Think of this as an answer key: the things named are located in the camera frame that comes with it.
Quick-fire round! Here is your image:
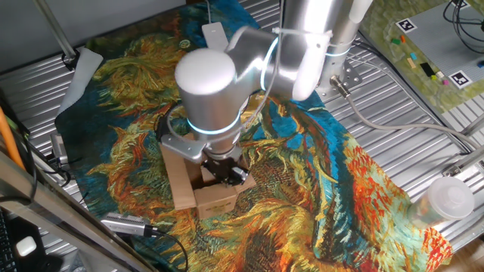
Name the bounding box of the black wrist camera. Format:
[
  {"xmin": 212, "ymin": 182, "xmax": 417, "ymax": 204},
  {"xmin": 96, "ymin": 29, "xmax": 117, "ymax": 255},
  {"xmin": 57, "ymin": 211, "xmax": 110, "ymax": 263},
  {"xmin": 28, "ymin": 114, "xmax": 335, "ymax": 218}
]
[{"xmin": 155, "ymin": 113, "xmax": 172, "ymax": 143}]

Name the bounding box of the sunflower painting tablecloth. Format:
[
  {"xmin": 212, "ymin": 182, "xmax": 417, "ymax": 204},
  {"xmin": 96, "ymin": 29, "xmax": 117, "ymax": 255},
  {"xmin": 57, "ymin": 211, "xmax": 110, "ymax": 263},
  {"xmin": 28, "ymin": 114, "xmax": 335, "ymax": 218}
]
[{"xmin": 54, "ymin": 0, "xmax": 454, "ymax": 272}]

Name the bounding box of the black pole clamp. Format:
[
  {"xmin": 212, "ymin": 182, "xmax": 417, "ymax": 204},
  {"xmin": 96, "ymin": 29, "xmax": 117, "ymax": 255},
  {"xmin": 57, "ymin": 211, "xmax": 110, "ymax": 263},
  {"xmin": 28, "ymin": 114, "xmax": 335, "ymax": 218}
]
[{"xmin": 61, "ymin": 51, "xmax": 82, "ymax": 73}]

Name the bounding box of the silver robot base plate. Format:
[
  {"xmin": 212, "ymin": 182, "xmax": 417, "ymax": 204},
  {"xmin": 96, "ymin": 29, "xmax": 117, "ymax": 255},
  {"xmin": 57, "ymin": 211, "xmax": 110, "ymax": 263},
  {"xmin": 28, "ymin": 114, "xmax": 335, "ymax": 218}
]
[{"xmin": 315, "ymin": 56, "xmax": 363, "ymax": 103}]

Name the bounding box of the black flat block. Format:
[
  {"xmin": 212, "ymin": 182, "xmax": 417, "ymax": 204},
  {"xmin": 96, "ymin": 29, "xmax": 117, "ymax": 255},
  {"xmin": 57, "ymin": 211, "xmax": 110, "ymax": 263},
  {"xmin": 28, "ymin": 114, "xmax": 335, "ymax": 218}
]
[{"xmin": 419, "ymin": 62, "xmax": 436, "ymax": 78}]

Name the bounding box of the silver camera mounting bracket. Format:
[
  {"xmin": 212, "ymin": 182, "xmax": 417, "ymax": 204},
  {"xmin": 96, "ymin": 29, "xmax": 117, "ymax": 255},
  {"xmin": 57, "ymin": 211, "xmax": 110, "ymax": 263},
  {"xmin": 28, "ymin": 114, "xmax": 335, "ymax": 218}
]
[{"xmin": 160, "ymin": 134, "xmax": 207, "ymax": 164}]

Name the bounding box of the grey building baseplate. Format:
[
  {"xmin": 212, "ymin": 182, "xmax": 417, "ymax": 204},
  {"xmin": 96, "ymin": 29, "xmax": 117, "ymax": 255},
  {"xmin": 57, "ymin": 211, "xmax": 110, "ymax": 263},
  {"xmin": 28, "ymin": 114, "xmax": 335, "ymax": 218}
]
[{"xmin": 406, "ymin": 0, "xmax": 484, "ymax": 90}]

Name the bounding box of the small white box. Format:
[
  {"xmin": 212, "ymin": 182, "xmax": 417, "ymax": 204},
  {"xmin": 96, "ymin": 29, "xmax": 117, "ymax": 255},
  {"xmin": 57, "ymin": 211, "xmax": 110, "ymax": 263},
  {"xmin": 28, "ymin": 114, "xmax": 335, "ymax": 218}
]
[{"xmin": 15, "ymin": 236, "xmax": 38, "ymax": 258}]

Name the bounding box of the black keyboard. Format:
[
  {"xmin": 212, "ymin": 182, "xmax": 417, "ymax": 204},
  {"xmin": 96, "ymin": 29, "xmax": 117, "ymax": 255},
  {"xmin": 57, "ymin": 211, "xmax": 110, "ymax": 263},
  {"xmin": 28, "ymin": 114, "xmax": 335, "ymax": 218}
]
[{"xmin": 0, "ymin": 209, "xmax": 19, "ymax": 272}]

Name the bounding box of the orange cable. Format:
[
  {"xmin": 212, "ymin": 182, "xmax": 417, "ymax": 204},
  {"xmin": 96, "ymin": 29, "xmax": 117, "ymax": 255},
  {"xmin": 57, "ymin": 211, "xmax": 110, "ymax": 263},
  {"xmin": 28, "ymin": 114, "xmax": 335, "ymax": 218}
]
[{"xmin": 0, "ymin": 107, "xmax": 26, "ymax": 172}]

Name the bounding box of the brown cardboard box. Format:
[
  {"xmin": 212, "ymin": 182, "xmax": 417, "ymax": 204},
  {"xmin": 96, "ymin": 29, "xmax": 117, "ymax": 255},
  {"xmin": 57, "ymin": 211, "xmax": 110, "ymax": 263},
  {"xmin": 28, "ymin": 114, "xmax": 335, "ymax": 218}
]
[{"xmin": 160, "ymin": 131, "xmax": 257, "ymax": 220}]

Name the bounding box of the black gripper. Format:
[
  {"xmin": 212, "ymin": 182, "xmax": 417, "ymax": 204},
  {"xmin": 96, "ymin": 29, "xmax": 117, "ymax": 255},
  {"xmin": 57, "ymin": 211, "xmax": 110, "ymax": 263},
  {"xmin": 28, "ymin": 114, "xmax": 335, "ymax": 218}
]
[{"xmin": 202, "ymin": 156, "xmax": 250, "ymax": 187}]

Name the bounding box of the silver depth camera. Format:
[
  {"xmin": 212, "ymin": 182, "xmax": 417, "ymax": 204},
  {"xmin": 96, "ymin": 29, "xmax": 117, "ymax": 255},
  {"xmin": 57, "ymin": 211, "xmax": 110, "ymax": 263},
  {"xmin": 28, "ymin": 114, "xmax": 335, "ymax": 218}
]
[
  {"xmin": 50, "ymin": 134, "xmax": 71, "ymax": 167},
  {"xmin": 100, "ymin": 212, "xmax": 160, "ymax": 239}
]

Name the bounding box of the dark grey pad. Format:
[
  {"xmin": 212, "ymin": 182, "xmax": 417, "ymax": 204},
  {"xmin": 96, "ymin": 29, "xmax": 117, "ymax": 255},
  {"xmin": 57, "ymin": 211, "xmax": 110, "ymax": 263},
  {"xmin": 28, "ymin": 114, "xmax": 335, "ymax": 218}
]
[{"xmin": 9, "ymin": 217, "xmax": 65, "ymax": 272}]

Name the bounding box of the green patterned mat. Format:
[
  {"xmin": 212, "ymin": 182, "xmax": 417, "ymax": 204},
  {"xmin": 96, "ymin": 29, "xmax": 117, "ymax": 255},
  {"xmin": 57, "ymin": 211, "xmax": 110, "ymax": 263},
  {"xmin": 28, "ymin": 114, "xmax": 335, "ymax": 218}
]
[{"xmin": 358, "ymin": 0, "xmax": 484, "ymax": 114}]

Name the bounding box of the aluminium profile rail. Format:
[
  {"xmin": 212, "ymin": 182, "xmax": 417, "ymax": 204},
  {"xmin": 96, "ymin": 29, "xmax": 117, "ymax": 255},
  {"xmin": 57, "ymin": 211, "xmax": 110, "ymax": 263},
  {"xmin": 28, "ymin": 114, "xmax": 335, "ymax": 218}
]
[
  {"xmin": 459, "ymin": 113, "xmax": 484, "ymax": 137},
  {"xmin": 442, "ymin": 145, "xmax": 484, "ymax": 178}
]

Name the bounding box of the black camera cable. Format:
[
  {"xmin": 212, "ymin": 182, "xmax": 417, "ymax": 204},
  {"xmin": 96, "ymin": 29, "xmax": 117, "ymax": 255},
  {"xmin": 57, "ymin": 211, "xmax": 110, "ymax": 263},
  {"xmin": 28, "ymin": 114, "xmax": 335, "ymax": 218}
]
[{"xmin": 150, "ymin": 226, "xmax": 189, "ymax": 272}]

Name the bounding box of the metal pole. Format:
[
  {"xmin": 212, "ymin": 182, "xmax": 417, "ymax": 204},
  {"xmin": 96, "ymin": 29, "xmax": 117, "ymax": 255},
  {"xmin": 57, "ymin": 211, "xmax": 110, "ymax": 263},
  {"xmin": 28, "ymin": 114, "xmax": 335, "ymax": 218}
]
[{"xmin": 33, "ymin": 0, "xmax": 79, "ymax": 63}]

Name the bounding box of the clear plastic lidded cup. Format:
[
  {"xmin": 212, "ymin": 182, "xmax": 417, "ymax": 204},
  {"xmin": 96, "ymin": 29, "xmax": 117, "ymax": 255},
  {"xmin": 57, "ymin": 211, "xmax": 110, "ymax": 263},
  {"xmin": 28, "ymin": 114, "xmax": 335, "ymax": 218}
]
[{"xmin": 406, "ymin": 176, "xmax": 476, "ymax": 230}]

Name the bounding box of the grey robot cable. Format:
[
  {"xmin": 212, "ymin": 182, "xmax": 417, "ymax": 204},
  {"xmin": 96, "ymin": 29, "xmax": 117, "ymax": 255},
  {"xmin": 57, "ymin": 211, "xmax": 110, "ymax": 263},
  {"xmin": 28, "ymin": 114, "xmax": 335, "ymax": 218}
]
[{"xmin": 329, "ymin": 74, "xmax": 484, "ymax": 150}]

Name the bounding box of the metal frame bar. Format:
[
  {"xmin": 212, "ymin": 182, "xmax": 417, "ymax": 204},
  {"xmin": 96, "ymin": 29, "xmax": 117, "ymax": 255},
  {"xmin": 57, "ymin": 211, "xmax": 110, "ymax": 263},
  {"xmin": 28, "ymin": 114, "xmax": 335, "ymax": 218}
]
[{"xmin": 0, "ymin": 149, "xmax": 158, "ymax": 272}]

